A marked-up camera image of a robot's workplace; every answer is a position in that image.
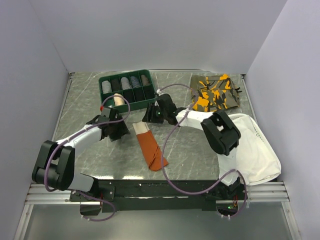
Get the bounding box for aluminium rail frame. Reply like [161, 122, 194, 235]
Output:
[24, 182, 290, 205]

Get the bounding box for orange underwear beige waistband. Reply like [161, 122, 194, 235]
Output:
[132, 121, 162, 172]

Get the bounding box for grey striped rolled sock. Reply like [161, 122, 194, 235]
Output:
[101, 80, 112, 94]

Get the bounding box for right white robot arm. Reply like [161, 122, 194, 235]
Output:
[142, 94, 241, 200]

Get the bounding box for blue striped rolled sock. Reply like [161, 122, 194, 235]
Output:
[130, 76, 141, 88]

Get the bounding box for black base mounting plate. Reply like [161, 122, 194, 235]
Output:
[69, 179, 246, 216]

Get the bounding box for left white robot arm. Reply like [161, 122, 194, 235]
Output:
[31, 107, 130, 201]

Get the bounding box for green divided organizer tray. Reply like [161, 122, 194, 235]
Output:
[98, 69, 156, 113]

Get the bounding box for white grey rolled sock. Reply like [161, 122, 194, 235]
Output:
[120, 76, 131, 90]

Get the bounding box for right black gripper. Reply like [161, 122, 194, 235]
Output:
[142, 102, 168, 124]

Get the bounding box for white laundry basket with cloth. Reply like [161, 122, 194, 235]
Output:
[229, 113, 282, 186]

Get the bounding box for camouflage orange shorts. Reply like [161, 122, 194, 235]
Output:
[190, 73, 242, 112]

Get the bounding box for beige rolled underwear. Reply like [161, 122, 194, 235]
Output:
[113, 93, 125, 107]

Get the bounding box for dark grey rolled sock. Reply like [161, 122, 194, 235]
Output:
[110, 78, 122, 92]

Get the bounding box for brown rolled sock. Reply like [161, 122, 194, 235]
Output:
[140, 74, 151, 86]

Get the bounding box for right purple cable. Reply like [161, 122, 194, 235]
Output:
[156, 83, 248, 219]

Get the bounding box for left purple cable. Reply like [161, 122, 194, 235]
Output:
[44, 94, 131, 222]

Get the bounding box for purple cable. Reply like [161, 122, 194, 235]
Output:
[156, 83, 248, 219]
[44, 94, 131, 222]

